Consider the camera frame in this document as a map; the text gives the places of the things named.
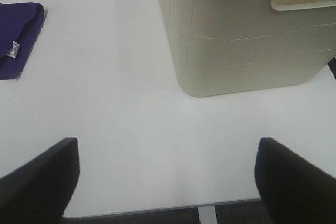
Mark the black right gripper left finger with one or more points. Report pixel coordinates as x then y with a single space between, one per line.
40 190

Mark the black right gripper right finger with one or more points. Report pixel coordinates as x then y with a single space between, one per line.
292 189

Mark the purple towel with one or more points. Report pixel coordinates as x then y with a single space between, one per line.
20 27

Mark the white table leg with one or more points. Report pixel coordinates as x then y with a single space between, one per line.
207 215

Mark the beige plastic basket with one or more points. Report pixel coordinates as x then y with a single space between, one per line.
228 46

